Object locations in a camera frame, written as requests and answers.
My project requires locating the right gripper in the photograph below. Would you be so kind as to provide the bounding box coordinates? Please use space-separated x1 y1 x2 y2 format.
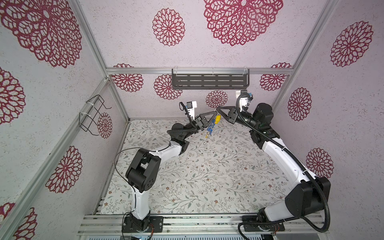
217 107 259 134

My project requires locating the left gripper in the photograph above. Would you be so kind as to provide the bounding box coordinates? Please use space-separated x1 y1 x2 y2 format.
183 111 217 141

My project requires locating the yellow key tag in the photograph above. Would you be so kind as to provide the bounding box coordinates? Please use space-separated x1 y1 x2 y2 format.
215 115 221 124

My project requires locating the blue key tag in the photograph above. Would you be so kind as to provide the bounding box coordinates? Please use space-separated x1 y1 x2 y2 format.
207 120 216 135

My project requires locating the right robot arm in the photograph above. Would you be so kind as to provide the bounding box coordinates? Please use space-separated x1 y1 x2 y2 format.
217 103 331 232

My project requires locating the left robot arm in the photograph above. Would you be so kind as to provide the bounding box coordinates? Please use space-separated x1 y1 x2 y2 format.
123 111 217 232

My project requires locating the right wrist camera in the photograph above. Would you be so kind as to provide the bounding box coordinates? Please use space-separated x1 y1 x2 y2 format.
236 90 253 112

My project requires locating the grey slotted wall shelf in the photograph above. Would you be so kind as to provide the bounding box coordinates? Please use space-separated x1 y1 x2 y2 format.
171 69 250 90

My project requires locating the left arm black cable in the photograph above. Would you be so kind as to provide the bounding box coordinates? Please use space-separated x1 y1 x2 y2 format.
113 146 142 240

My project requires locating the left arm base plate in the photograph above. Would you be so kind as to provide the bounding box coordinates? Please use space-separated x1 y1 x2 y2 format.
122 214 164 234

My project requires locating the black wire wall basket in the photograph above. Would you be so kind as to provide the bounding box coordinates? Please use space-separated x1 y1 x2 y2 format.
78 95 113 139

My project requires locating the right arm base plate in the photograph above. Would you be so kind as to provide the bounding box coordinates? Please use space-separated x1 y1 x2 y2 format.
242 215 286 232

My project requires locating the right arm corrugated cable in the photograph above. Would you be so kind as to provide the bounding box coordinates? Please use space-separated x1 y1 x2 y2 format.
235 92 331 240

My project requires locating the aluminium front rail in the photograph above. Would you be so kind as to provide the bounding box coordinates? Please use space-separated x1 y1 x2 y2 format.
77 213 330 236

